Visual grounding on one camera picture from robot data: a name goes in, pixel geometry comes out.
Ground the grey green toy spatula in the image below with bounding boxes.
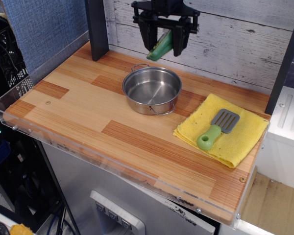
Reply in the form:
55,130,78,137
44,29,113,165
196,109,240,151

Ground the yellow folded cloth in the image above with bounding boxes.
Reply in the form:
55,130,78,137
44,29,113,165
173,94,269,168

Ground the clear acrylic table guard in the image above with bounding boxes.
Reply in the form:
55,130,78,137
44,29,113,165
0,44,270,225

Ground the small stainless steel pan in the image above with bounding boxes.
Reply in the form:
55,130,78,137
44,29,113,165
122,64,182,115

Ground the dark vertical post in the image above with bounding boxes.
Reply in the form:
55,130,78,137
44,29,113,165
85,0,109,61
265,29,294,115

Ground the black plastic crate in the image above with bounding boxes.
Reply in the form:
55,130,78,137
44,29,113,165
0,13,28,88

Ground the dark left vertical post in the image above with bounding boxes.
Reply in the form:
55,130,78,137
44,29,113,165
85,0,109,61

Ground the dark right vertical post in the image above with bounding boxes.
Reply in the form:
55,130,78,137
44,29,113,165
265,29,294,115

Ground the stainless steel toy fridge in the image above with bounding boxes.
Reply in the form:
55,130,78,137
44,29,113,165
41,143,220,235

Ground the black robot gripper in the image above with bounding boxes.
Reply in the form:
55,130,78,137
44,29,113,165
131,0,200,57

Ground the green toy avocado half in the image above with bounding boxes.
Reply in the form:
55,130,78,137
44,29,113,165
147,30,173,61

